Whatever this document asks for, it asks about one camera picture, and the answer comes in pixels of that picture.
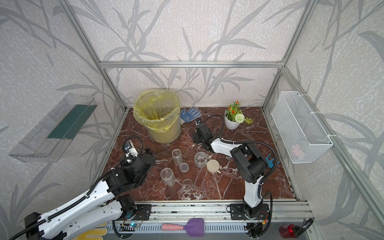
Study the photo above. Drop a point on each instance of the yellow dotted work glove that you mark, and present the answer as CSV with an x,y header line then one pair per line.
x,y
94,234

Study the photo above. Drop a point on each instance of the white wire wall basket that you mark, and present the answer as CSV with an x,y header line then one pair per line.
x,y
304,137

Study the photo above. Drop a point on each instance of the clear oatmeal jar tall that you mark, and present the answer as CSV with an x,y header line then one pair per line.
x,y
168,177

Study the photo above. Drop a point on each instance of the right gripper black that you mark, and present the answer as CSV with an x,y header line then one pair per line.
x,y
195,138

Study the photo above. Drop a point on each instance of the blue dotted work glove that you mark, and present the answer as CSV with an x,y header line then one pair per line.
x,y
189,115

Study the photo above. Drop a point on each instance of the white pot artificial flowers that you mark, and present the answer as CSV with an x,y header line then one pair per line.
x,y
234,116

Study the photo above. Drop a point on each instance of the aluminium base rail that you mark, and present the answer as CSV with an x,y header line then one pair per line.
x,y
217,211

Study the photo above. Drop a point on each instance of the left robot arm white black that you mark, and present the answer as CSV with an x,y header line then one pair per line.
x,y
106,200

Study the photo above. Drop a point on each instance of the purple scoop pink handle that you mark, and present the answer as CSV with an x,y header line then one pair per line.
x,y
194,227

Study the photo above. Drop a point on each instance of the mesh trash bin yellow bag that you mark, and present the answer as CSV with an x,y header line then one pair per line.
x,y
159,112

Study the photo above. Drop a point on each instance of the clear oatmeal jar small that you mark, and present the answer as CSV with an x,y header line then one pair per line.
x,y
177,157

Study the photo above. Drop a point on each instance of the clear plastic wall shelf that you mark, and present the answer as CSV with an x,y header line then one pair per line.
x,y
50,138

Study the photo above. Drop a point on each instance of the green circuit board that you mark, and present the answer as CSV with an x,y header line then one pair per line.
x,y
130,226

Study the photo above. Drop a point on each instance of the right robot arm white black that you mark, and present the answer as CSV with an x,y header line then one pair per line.
x,y
249,161

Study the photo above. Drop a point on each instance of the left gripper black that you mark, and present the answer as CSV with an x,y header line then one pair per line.
x,y
150,153

